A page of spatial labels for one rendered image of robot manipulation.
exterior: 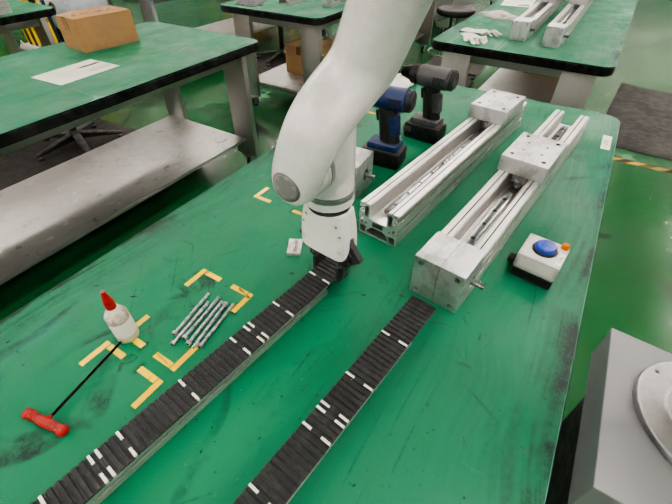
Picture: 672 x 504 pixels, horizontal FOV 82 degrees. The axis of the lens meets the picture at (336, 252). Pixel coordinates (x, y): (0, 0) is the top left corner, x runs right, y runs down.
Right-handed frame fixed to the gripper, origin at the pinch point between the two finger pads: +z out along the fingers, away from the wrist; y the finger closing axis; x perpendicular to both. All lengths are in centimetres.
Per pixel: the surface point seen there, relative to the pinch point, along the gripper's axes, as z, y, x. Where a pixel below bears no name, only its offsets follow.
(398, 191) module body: -1.7, -2.2, 28.8
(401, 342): 0.4, 20.4, -6.4
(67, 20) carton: -10, -204, 45
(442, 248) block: -5.6, 17.1, 12.3
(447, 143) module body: -4, -2, 54
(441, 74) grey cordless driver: -17, -14, 67
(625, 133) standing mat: 81, 34, 320
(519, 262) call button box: 0.2, 29.1, 24.6
